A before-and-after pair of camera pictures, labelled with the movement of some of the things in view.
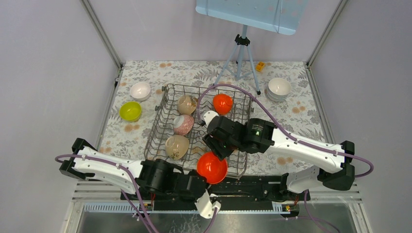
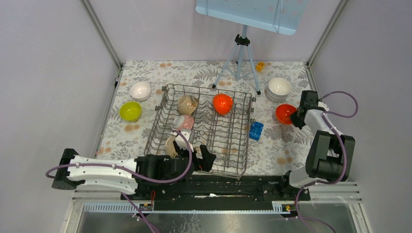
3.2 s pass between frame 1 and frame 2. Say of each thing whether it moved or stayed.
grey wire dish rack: stayed
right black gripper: moved
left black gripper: moved
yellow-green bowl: stayed
